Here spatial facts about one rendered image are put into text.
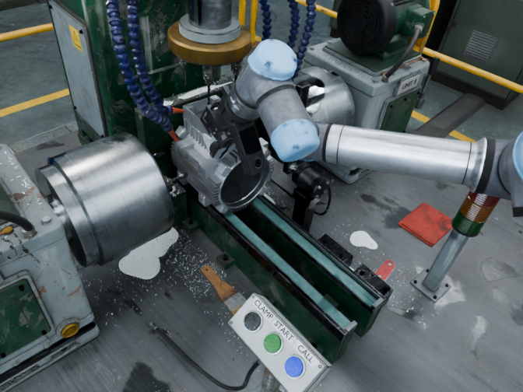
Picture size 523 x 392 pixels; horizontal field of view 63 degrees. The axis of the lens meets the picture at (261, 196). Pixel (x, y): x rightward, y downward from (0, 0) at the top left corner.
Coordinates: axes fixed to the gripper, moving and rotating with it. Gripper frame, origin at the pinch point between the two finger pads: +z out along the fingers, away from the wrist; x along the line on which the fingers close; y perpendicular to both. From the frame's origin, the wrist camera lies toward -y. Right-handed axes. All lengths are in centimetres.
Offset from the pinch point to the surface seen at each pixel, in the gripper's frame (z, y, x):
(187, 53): -15.9, 18.2, 2.2
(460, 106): 116, -11, -284
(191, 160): 6.9, 4.1, 2.7
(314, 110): -3.9, 0.3, -30.1
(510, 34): 68, 15, -312
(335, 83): -4.4, 4.7, -41.7
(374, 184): 19, -25, -57
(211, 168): 1.5, -1.2, 2.0
